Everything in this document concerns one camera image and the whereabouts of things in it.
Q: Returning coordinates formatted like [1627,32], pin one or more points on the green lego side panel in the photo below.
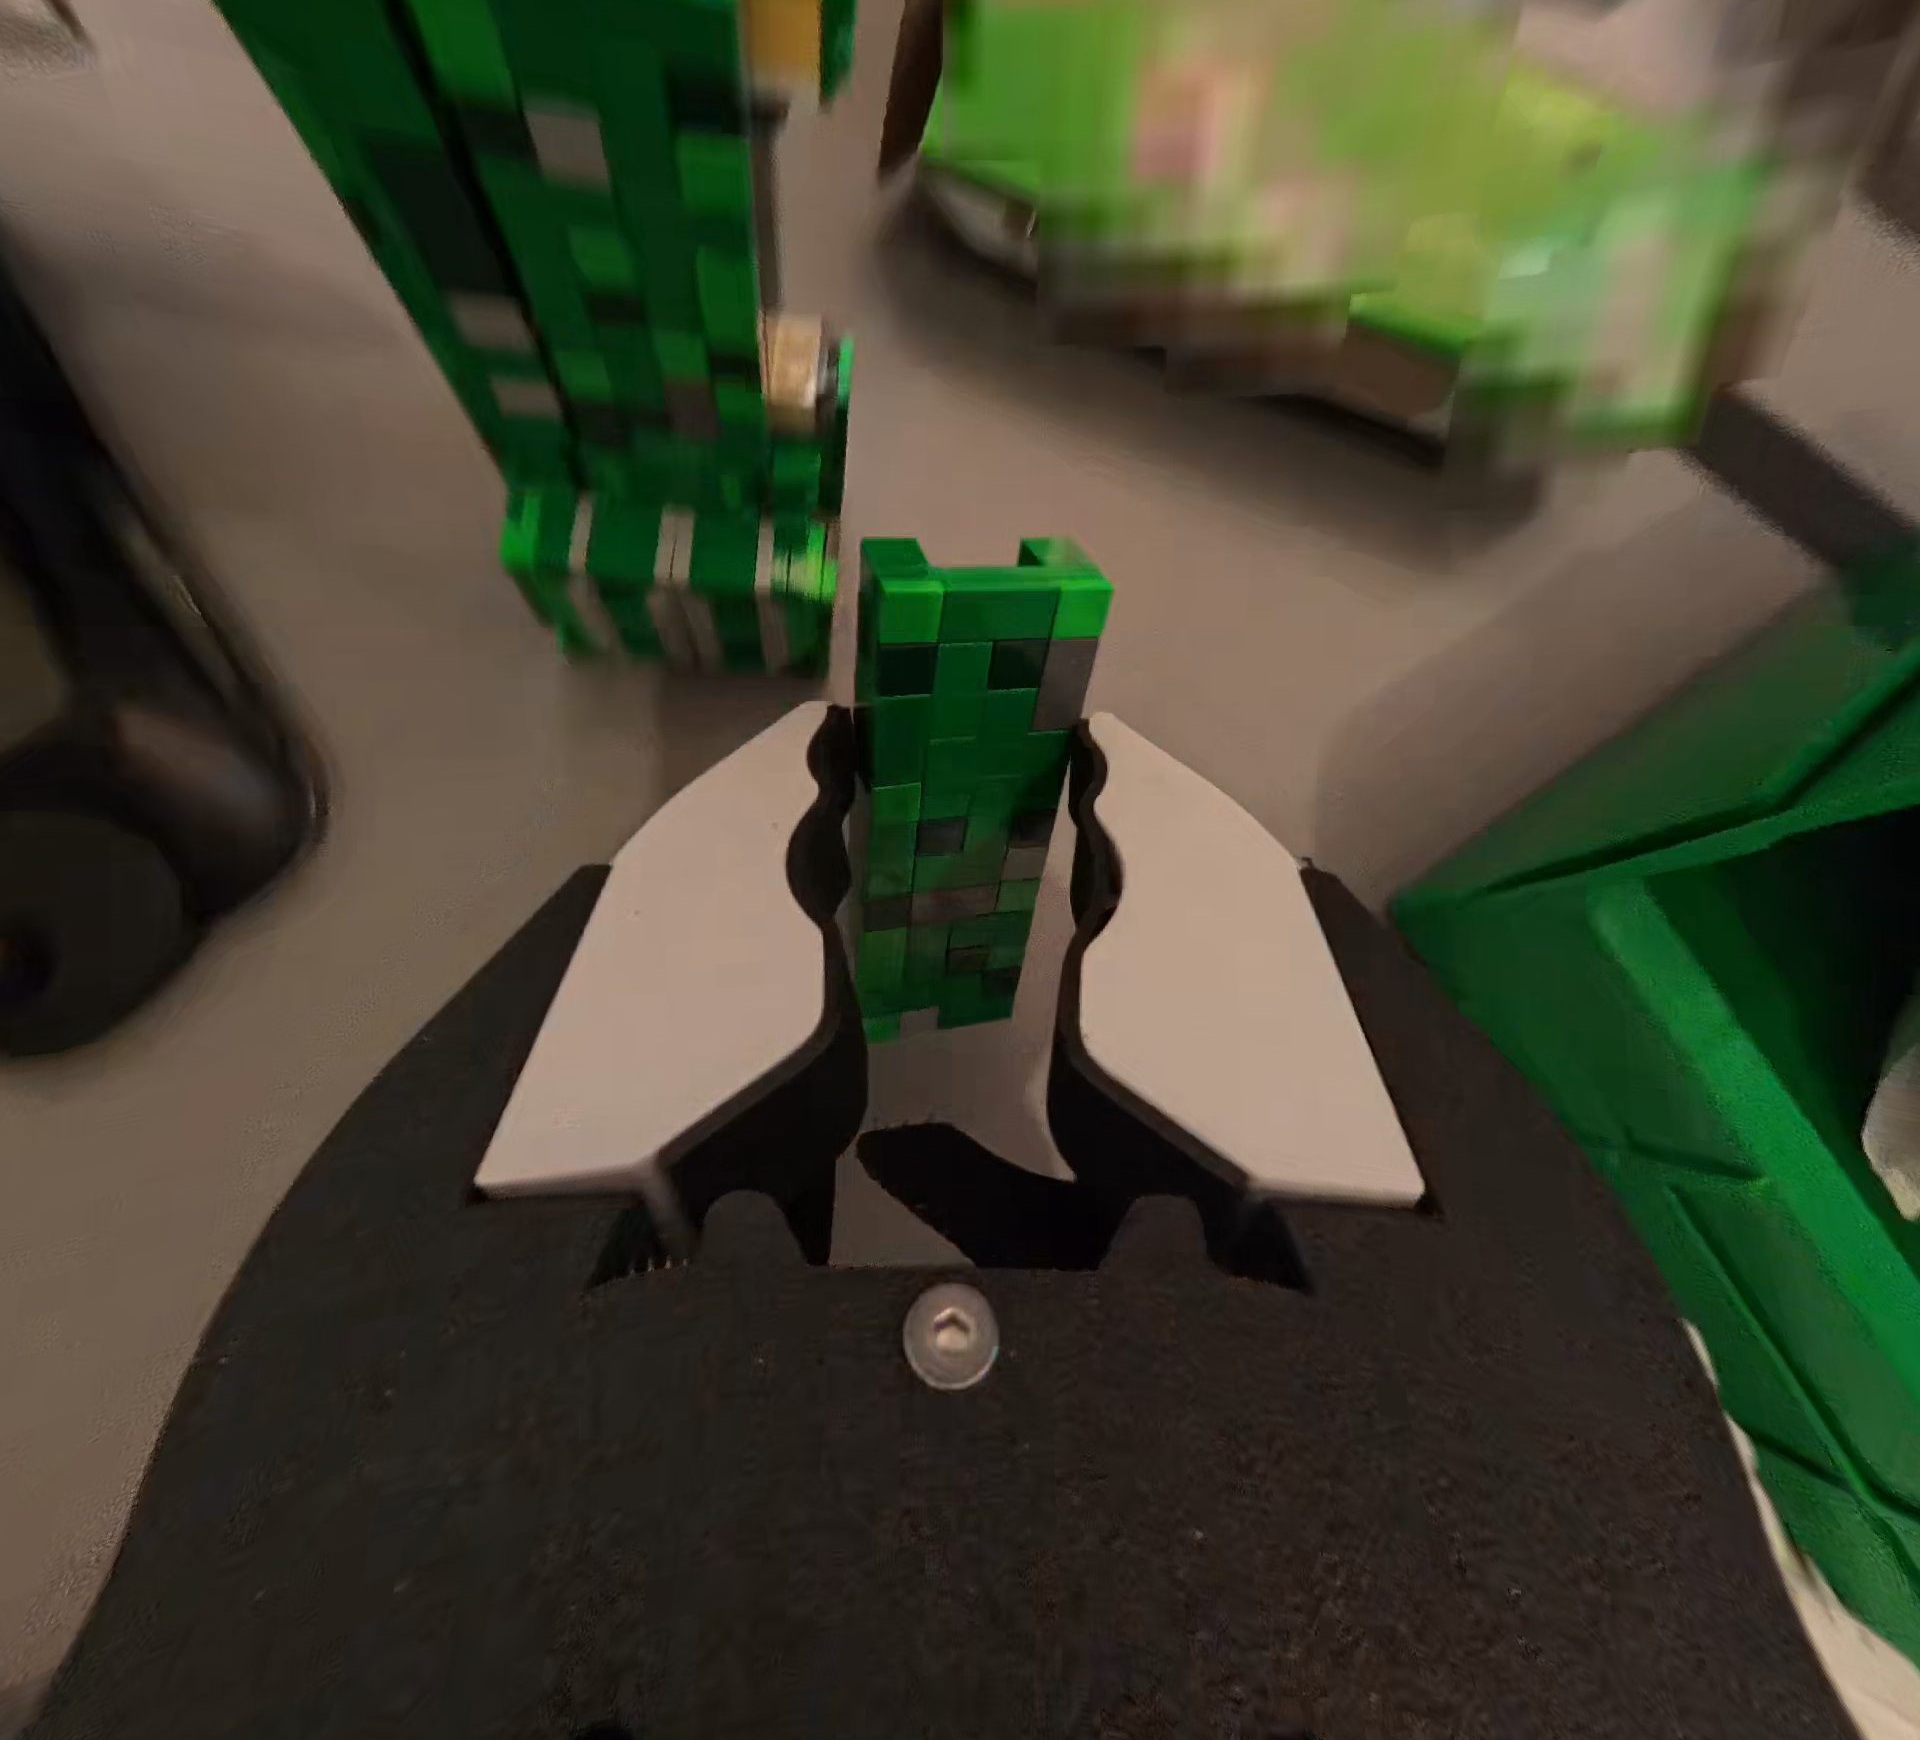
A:
[977,793]

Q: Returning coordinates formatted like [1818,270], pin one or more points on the green lego creeper model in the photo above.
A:
[601,197]

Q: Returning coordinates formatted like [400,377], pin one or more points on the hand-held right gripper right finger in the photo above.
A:
[1244,1008]

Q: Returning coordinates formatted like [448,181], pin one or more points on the black tray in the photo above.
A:
[123,662]

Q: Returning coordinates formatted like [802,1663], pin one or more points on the green plastic storage bin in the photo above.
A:
[1654,1018]

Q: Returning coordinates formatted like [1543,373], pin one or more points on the white plastic bag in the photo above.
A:
[1897,1139]

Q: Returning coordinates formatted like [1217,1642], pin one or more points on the green lego set box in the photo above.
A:
[977,197]

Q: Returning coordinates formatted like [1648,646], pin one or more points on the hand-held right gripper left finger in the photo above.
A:
[675,1008]

